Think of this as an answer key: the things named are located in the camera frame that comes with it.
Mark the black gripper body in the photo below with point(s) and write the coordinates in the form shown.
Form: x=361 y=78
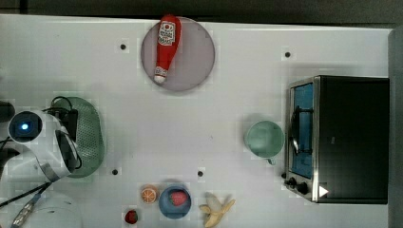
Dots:
x=68 y=119

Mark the green plastic strainer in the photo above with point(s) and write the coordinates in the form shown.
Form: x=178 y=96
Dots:
x=87 y=133

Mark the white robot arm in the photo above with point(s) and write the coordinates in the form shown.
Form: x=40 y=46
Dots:
x=38 y=153

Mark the toy orange slice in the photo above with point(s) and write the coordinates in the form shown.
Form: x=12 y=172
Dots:
x=149 y=194

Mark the small red toy strawberry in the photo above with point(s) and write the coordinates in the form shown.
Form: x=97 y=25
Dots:
x=131 y=217

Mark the red ketchup bottle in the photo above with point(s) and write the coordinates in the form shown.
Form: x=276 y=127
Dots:
x=169 y=37

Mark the toy strawberry in bowl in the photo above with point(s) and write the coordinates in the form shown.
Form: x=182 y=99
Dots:
x=178 y=198

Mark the blue bowl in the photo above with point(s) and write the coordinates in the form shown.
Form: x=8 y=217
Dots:
x=168 y=209

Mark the grey round plate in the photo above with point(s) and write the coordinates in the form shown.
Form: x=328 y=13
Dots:
x=192 y=63

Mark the toy banana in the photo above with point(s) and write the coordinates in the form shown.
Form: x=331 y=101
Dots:
x=214 y=210

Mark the green plastic cup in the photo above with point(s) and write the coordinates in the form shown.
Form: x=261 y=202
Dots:
x=264 y=139

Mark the black toaster oven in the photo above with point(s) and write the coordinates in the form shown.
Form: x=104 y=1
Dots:
x=337 y=140

